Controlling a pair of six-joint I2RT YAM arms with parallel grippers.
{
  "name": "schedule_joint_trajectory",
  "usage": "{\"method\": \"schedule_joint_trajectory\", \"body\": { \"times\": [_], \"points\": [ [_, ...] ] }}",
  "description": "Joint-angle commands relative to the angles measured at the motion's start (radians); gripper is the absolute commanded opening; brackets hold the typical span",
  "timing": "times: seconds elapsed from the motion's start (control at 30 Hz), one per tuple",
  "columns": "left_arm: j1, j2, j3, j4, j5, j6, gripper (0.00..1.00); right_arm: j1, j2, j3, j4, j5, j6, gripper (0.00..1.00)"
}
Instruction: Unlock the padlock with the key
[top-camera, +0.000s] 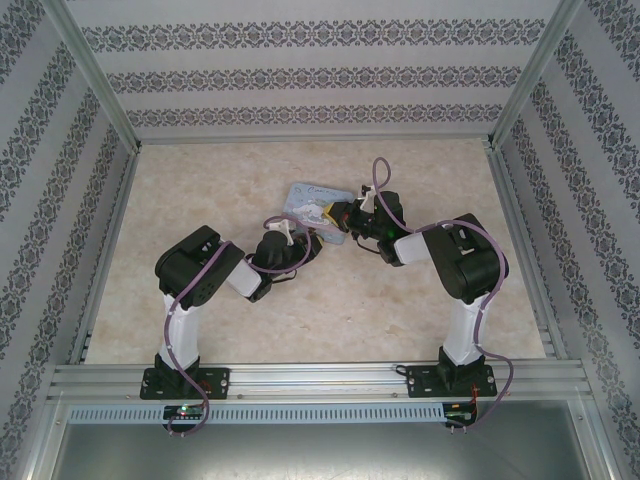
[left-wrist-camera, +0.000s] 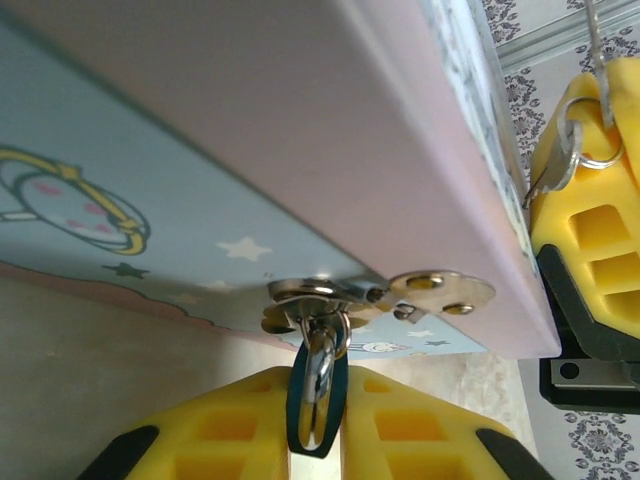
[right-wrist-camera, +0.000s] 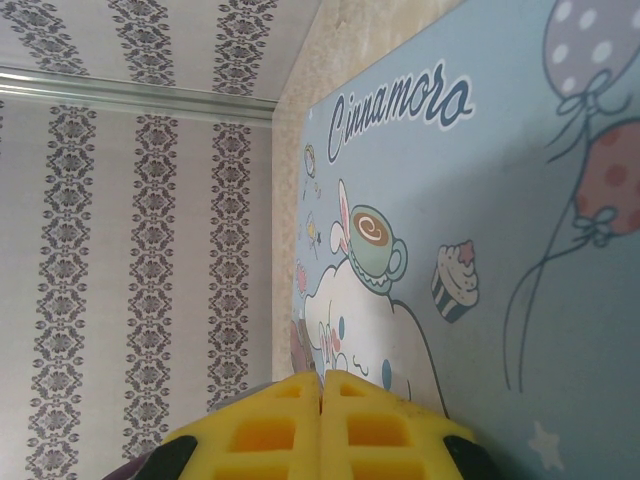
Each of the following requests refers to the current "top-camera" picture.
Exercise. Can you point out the left green circuit board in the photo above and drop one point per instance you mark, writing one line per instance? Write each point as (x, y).
(185, 411)

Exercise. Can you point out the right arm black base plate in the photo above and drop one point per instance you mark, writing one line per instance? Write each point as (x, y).
(422, 382)

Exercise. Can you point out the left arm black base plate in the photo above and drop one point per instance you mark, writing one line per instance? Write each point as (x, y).
(217, 382)

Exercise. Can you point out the grey metal sheet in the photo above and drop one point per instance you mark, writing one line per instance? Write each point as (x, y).
(320, 452)

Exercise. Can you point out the pastel cartoon tin box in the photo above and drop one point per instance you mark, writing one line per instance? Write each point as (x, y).
(310, 207)

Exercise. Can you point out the aluminium side floor rail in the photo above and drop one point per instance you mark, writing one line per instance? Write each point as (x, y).
(107, 250)
(520, 220)

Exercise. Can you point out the aluminium frame post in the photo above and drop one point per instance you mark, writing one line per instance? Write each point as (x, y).
(95, 75)
(535, 70)

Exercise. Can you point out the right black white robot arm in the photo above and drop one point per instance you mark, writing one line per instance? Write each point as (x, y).
(465, 260)

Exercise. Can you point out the aluminium mounting rail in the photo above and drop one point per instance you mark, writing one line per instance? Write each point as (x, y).
(320, 380)

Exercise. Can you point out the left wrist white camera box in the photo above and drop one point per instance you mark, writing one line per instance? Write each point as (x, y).
(280, 226)

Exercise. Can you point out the green circuit board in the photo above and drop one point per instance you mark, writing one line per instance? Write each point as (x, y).
(185, 411)
(461, 412)

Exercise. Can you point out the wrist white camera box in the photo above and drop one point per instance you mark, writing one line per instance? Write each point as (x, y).
(280, 226)
(367, 197)

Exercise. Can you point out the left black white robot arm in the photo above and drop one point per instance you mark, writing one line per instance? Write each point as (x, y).
(195, 270)

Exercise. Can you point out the aluminium frame crossbeam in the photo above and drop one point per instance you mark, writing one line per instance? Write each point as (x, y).
(315, 137)

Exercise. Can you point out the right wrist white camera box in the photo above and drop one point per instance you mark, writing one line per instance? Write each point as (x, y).
(367, 197)

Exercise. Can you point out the right green circuit board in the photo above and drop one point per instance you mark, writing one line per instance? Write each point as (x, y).
(461, 412)

